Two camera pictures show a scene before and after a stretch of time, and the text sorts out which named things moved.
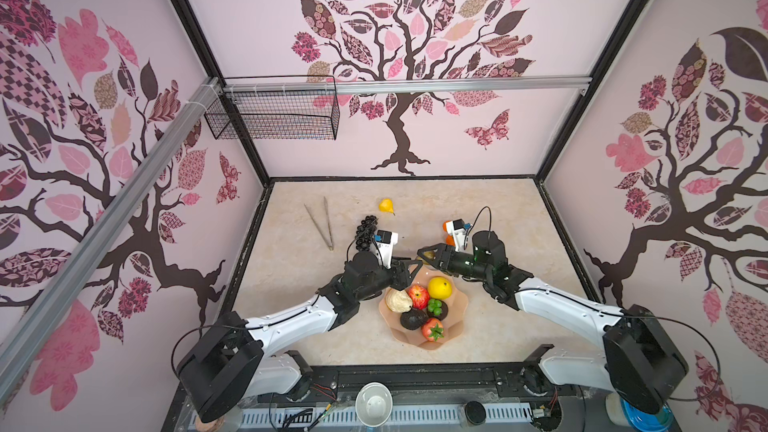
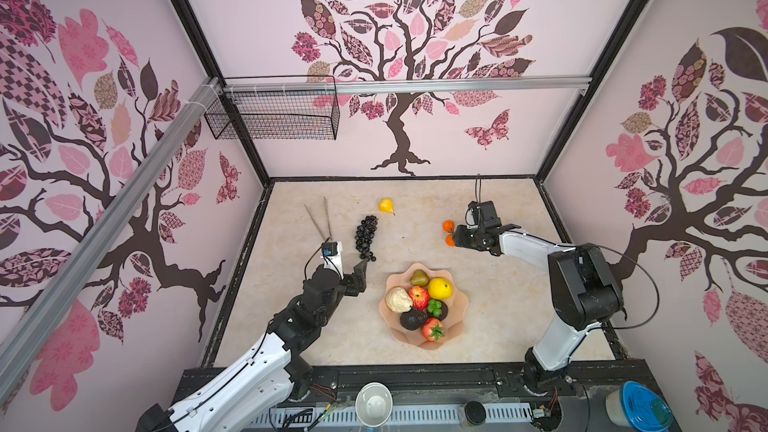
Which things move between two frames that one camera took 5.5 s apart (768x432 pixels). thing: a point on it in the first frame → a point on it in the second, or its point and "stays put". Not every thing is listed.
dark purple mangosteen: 437,309 stays put
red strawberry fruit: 433,330 stays put
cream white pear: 398,300 stays put
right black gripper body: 460,264 → 468,237
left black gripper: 402,280 → 353,282
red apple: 419,295 stays put
